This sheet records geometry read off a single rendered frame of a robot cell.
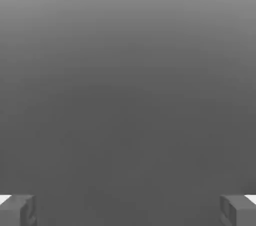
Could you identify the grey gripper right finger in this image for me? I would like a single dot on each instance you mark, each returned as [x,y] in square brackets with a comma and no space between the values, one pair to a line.
[241,212]

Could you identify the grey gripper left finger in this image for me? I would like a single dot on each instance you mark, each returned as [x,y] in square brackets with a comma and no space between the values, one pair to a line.
[14,211]

